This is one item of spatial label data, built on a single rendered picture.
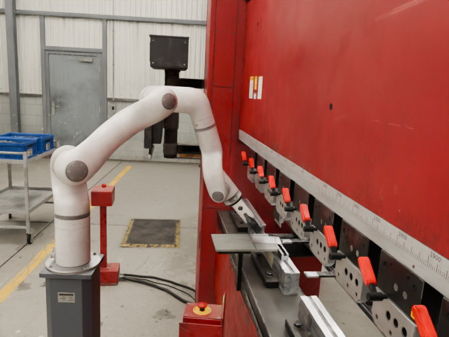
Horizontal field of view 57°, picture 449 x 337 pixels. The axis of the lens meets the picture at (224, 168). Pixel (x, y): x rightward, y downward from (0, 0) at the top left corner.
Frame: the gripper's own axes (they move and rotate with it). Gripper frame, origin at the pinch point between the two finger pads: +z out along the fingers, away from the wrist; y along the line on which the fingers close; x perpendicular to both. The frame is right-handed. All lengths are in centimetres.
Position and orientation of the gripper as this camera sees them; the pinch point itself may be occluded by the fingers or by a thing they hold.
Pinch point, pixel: (254, 226)
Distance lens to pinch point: 182.5
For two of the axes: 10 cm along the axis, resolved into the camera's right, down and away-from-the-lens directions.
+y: -1.4, -2.0, 9.7
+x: -7.9, 6.1, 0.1
